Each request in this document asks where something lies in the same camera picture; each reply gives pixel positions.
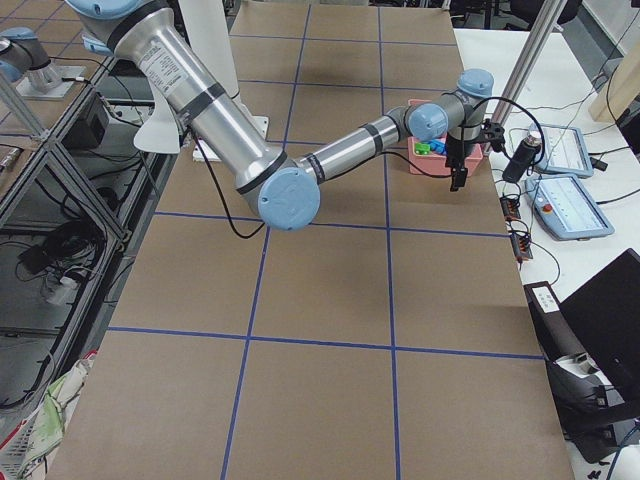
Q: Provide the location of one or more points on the upper teach pendant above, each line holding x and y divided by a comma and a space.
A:
565, 152

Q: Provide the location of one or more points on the pink plastic box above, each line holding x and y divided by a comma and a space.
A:
435, 164

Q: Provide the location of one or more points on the long blue four-stud block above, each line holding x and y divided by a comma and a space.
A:
437, 147

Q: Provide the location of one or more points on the aluminium frame post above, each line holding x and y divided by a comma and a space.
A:
543, 17

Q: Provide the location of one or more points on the black laptop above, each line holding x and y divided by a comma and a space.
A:
604, 315

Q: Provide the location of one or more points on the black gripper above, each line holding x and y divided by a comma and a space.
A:
456, 151

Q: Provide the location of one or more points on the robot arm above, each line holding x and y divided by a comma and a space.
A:
282, 190

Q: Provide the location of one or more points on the black water bottle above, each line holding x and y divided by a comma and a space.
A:
522, 158

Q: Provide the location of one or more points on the lower teach pendant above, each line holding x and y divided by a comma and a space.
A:
566, 209

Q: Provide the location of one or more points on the white laundry basket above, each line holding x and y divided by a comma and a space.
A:
28, 448

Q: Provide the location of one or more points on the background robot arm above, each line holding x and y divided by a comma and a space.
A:
21, 52

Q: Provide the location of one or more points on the green two-stud block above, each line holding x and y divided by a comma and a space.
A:
422, 148

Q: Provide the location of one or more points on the teach pendant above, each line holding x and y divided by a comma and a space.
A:
566, 209
565, 152

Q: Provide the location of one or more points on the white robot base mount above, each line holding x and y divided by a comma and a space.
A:
205, 29

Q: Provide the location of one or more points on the black box with label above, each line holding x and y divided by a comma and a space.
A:
558, 342

